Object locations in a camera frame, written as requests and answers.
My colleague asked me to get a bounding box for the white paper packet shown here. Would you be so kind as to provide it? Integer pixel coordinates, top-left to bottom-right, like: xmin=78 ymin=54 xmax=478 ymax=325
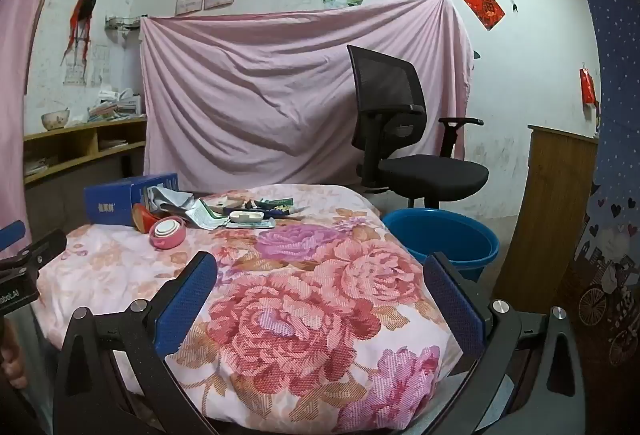
xmin=185 ymin=198 xmax=223 ymax=230

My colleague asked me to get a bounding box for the person's left hand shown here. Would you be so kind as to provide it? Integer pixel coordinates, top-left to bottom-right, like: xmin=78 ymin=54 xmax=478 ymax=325
xmin=1 ymin=347 xmax=27 ymax=388

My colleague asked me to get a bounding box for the blue dotted curtain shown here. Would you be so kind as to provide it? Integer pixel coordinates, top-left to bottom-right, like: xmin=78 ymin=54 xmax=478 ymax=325
xmin=550 ymin=0 xmax=640 ymax=366

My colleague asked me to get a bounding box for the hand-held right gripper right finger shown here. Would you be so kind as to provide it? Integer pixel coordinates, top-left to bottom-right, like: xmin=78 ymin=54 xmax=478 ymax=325
xmin=422 ymin=251 xmax=586 ymax=435

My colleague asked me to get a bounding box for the blue cardboard box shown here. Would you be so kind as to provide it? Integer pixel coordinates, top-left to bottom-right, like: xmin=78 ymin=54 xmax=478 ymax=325
xmin=83 ymin=172 xmax=180 ymax=228

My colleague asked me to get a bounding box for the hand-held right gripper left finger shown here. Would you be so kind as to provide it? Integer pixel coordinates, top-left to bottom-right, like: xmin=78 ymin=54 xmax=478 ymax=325
xmin=52 ymin=251 xmax=221 ymax=435

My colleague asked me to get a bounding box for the beige cardboard piece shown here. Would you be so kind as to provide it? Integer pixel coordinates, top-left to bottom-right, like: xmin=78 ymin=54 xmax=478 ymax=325
xmin=207 ymin=194 xmax=247 ymax=211

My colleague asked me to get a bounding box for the green packet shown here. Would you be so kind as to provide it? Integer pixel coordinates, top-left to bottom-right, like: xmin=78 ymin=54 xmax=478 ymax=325
xmin=257 ymin=197 xmax=295 ymax=212

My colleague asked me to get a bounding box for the pink curtain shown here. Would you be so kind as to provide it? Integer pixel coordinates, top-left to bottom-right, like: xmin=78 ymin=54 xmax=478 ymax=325
xmin=0 ymin=0 xmax=88 ymax=236

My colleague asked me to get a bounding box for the blue white packet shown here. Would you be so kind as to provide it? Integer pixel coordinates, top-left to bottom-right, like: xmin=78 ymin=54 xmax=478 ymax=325
xmin=225 ymin=208 xmax=303 ymax=229

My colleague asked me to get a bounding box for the blue plastic bucket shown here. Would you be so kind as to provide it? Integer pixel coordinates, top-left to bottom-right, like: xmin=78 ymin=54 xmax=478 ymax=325
xmin=382 ymin=208 xmax=500 ymax=283

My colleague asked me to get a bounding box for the red tassel wall decoration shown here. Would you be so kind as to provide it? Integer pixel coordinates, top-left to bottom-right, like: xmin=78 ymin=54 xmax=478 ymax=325
xmin=61 ymin=0 xmax=97 ymax=66

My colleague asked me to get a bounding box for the wooden cabinet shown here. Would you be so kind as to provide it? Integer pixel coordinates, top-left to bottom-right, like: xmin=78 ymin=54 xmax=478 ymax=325
xmin=520 ymin=125 xmax=600 ymax=313

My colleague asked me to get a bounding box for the metal wall rack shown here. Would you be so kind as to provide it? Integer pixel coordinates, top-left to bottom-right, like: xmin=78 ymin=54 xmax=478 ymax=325
xmin=105 ymin=14 xmax=143 ymax=32

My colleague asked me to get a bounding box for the red wrapper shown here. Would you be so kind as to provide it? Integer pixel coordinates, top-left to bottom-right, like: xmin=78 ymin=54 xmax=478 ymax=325
xmin=132 ymin=204 xmax=163 ymax=234

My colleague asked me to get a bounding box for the pink hanging sheet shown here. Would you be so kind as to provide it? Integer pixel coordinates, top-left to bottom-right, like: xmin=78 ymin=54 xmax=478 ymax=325
xmin=139 ymin=0 xmax=475 ymax=193

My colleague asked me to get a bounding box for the floral ceramic bowl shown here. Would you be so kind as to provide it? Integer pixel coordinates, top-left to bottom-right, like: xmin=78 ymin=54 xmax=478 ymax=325
xmin=40 ymin=111 xmax=69 ymax=131

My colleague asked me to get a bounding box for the black mesh office chair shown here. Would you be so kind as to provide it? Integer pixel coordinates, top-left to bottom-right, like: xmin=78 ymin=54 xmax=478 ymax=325
xmin=346 ymin=44 xmax=489 ymax=209

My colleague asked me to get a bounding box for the red square paper decoration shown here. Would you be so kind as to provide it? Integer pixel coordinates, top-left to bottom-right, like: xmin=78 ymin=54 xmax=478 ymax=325
xmin=459 ymin=0 xmax=506 ymax=32

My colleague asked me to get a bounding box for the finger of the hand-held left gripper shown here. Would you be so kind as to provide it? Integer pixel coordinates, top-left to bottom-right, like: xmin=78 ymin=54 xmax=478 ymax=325
xmin=0 ymin=230 xmax=67 ymax=273
xmin=0 ymin=220 xmax=27 ymax=252

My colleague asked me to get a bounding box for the pink round container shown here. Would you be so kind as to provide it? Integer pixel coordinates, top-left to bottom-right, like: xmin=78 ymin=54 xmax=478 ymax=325
xmin=151 ymin=215 xmax=187 ymax=250

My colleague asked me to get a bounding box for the wooden shelf unit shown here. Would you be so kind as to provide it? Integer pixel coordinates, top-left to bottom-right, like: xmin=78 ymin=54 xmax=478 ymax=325
xmin=22 ymin=116 xmax=148 ymax=186

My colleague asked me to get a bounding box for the red hanging envelope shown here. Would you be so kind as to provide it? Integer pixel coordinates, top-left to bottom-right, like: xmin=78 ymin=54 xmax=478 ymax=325
xmin=579 ymin=64 xmax=601 ymax=108

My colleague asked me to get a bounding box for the stack of books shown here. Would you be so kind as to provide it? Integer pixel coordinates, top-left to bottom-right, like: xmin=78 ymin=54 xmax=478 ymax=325
xmin=87 ymin=88 xmax=142 ymax=122

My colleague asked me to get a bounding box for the floral printed blanket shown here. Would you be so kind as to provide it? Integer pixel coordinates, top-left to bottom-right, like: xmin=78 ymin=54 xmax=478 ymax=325
xmin=35 ymin=184 xmax=463 ymax=435

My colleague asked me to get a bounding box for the white paper wall calendar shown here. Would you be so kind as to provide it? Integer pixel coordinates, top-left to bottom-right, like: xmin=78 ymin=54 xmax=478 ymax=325
xmin=62 ymin=44 xmax=110 ymax=88

